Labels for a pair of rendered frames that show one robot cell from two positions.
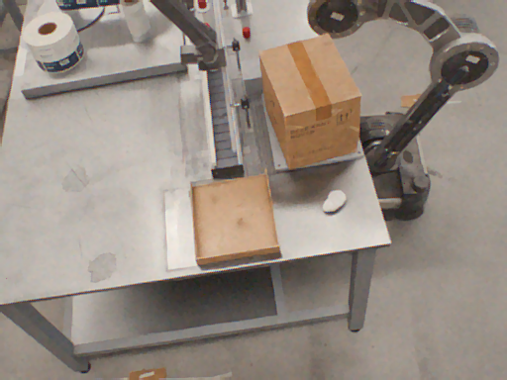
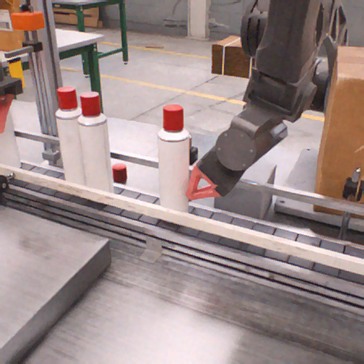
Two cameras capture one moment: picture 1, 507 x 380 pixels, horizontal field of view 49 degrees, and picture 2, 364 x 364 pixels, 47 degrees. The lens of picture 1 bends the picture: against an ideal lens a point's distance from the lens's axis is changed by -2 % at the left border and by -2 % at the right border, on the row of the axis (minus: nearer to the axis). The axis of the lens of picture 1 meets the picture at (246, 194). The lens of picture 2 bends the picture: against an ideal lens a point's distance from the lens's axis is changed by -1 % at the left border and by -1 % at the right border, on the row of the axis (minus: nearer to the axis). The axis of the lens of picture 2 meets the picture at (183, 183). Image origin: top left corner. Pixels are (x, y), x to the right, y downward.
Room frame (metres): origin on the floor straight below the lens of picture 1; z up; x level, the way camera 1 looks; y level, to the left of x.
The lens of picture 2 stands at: (1.38, 0.60, 1.32)
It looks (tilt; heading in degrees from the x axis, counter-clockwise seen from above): 30 degrees down; 292
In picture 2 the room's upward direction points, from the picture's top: straight up
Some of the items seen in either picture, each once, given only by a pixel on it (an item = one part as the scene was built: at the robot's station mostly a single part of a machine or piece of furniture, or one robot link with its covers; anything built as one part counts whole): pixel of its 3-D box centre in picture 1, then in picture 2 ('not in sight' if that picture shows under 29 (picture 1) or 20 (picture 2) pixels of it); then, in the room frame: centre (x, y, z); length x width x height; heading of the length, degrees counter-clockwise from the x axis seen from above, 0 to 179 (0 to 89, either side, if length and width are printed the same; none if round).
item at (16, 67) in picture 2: not in sight; (16, 74); (1.97, -0.01, 1.09); 0.03 x 0.01 x 0.06; 87
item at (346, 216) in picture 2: (240, 113); (347, 217); (1.35, -0.04, 0.91); 0.07 x 0.03 x 0.16; 87
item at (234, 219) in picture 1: (233, 214); not in sight; (0.98, 0.05, 0.85); 0.30 x 0.26 x 0.04; 177
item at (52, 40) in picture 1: (54, 43); not in sight; (1.89, 0.63, 0.95); 0.20 x 0.20 x 0.14
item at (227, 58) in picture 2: not in sight; (246, 57); (2.55, -4.10, 0.16); 0.65 x 0.54 x 0.32; 175
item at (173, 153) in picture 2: not in sight; (173, 165); (1.63, 0.02, 0.98); 0.05 x 0.05 x 0.20
